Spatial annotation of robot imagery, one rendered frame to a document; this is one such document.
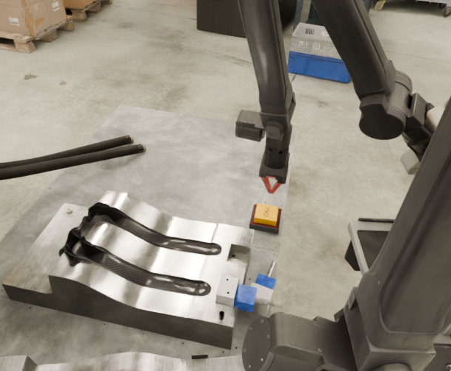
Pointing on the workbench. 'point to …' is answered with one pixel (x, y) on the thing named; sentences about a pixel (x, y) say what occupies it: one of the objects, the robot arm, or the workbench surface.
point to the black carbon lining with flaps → (114, 263)
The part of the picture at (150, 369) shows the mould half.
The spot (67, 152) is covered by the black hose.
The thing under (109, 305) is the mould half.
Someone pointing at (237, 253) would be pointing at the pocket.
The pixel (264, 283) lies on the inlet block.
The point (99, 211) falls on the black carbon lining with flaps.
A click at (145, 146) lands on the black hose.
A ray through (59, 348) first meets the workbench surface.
